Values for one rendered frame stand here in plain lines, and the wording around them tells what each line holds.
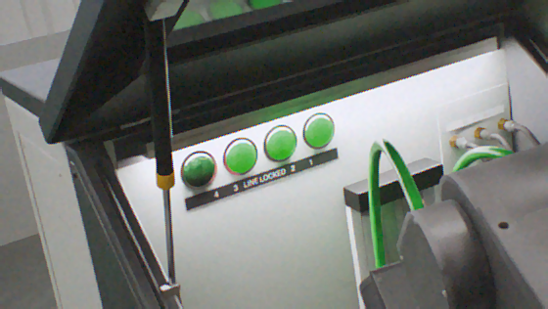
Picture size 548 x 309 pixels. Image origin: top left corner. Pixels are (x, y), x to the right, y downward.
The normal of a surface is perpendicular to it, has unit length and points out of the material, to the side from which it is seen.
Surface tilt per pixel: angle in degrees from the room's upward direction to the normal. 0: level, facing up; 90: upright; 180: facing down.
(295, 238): 90
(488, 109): 90
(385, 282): 37
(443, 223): 27
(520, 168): 16
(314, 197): 90
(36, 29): 90
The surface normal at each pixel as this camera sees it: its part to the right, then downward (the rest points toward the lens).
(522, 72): -0.87, 0.28
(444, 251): -0.05, -0.34
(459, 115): 0.47, 0.20
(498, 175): -0.22, -0.81
